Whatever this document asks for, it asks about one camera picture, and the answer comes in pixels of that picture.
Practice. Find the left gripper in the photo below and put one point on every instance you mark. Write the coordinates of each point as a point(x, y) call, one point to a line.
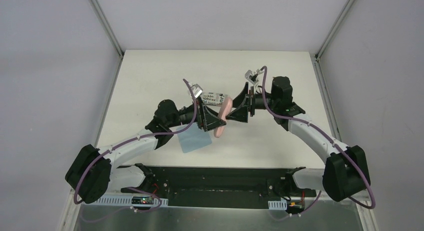
point(202, 116)

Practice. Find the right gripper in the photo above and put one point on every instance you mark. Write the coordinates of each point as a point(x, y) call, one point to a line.
point(240, 114)

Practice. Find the pink glasses case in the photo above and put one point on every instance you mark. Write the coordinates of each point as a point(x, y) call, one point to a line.
point(225, 109)

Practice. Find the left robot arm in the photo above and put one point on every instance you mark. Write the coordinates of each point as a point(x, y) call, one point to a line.
point(97, 170)

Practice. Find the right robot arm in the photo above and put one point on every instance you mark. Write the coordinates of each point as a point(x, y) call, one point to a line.
point(345, 171)

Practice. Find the left blue cleaning cloth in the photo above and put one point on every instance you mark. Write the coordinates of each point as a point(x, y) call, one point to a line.
point(193, 139)

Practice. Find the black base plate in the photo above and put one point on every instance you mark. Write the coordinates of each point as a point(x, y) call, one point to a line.
point(213, 187)

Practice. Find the right white cable duct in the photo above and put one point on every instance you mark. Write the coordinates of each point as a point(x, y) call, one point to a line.
point(277, 205)

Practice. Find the white cable duct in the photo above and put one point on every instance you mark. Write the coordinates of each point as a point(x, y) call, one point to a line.
point(142, 201)
point(277, 205)

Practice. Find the left white cable duct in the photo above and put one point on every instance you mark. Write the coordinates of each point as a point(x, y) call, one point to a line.
point(142, 201)

